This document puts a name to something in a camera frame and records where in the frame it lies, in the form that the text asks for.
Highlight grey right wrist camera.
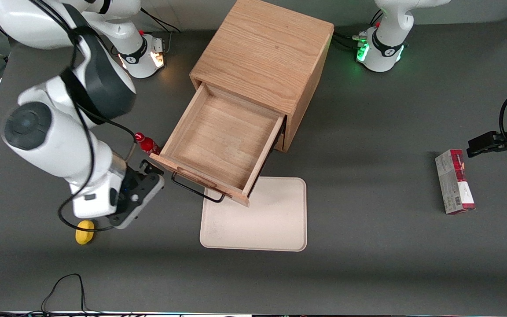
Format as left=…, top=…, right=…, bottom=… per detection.
left=108, top=173, right=165, bottom=230

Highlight red soda bottle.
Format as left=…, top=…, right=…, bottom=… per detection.
left=134, top=132, right=162, bottom=156

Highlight yellow lemon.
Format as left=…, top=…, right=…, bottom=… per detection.
left=75, top=220, right=96, bottom=245

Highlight oak wooden drawer cabinet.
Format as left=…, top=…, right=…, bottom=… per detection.
left=190, top=0, right=335, bottom=153

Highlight beige plastic tray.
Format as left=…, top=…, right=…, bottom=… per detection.
left=199, top=177, right=308, bottom=252

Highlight thin black floor cable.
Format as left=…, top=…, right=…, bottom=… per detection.
left=0, top=273, right=104, bottom=316

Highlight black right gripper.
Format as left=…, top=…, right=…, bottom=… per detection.
left=119, top=159, right=164, bottom=214

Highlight black left arm base cables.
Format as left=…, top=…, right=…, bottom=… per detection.
left=333, top=9, right=384, bottom=52

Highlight black arm base cables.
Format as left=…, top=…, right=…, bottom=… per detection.
left=333, top=9, right=384, bottom=52
left=140, top=8, right=182, bottom=55

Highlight grey and red carton box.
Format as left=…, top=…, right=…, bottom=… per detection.
left=435, top=149, right=476, bottom=215

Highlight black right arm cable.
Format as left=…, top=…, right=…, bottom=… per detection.
left=29, top=0, right=138, bottom=233

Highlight long black wire drawer handle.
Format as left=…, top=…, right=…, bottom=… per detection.
left=171, top=172, right=227, bottom=204

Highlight black right arm base cables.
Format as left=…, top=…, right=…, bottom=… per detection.
left=140, top=8, right=182, bottom=55

